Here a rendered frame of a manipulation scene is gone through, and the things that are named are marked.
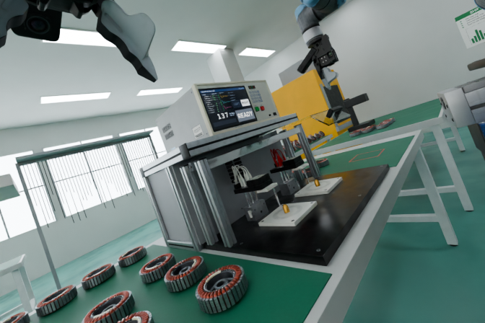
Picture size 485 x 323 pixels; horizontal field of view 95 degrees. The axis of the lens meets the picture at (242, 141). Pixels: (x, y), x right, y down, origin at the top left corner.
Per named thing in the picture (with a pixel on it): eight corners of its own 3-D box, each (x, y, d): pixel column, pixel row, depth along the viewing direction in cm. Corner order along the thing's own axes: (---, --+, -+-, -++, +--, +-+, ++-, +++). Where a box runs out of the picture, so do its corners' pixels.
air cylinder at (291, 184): (299, 188, 104) (295, 177, 104) (291, 195, 98) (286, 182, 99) (290, 189, 107) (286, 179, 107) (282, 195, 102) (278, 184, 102)
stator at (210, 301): (258, 285, 48) (252, 268, 48) (215, 324, 41) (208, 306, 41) (232, 272, 57) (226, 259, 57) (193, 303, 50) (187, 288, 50)
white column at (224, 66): (283, 182, 509) (232, 49, 519) (271, 189, 477) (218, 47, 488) (267, 184, 545) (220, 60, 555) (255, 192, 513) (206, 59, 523)
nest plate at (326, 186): (343, 179, 93) (341, 177, 93) (328, 193, 82) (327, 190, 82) (311, 184, 103) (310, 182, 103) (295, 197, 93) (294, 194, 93)
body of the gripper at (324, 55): (335, 60, 87) (324, 32, 87) (315, 71, 92) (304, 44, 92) (339, 62, 93) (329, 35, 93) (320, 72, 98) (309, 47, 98)
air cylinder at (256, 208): (268, 211, 87) (263, 198, 87) (257, 220, 81) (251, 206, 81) (260, 212, 90) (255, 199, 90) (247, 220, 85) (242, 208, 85)
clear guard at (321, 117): (351, 115, 96) (346, 102, 96) (329, 125, 79) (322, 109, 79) (290, 137, 119) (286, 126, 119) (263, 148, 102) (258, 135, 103)
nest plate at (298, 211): (317, 204, 75) (316, 200, 76) (295, 226, 65) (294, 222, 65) (283, 207, 86) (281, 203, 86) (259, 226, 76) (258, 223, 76)
